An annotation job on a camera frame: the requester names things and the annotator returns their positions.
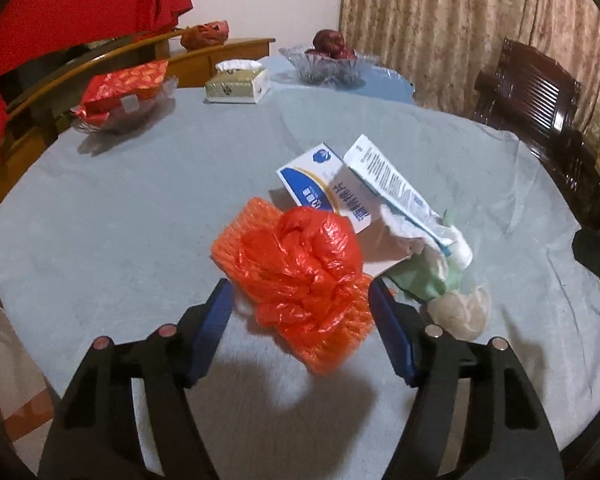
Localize white toothpaste tube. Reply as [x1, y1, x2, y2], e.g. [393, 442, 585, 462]
[343, 134, 474, 271]

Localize white blue medicine box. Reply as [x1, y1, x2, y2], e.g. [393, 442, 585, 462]
[276, 143, 408, 276]

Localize dark wooden armchair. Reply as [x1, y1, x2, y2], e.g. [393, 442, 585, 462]
[472, 38, 600, 229]

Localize blue side table cloth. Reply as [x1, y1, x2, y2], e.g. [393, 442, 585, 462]
[256, 54, 416, 106]

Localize glass fruit bowl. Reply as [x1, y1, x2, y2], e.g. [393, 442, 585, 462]
[278, 46, 379, 88]

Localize red snack packet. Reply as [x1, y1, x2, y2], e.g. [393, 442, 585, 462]
[77, 60, 169, 115]

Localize red apples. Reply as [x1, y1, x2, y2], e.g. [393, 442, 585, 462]
[306, 29, 356, 60]

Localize grey table cloth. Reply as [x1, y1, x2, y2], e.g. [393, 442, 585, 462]
[0, 89, 600, 479]

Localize tissue box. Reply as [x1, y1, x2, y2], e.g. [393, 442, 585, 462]
[204, 58, 271, 104]

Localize green rubber glove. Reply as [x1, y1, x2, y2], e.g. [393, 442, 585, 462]
[380, 206, 474, 302]

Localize patterned beige curtain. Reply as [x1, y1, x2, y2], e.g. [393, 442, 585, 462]
[340, 0, 600, 130]

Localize white tissue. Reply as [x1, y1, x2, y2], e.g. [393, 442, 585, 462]
[379, 204, 492, 342]

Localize orange foam net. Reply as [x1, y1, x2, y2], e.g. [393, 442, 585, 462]
[210, 196, 376, 377]

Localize small glass dish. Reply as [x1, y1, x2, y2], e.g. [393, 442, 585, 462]
[71, 77, 178, 136]

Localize orange red plastic bag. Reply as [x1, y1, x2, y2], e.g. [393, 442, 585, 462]
[224, 206, 374, 356]

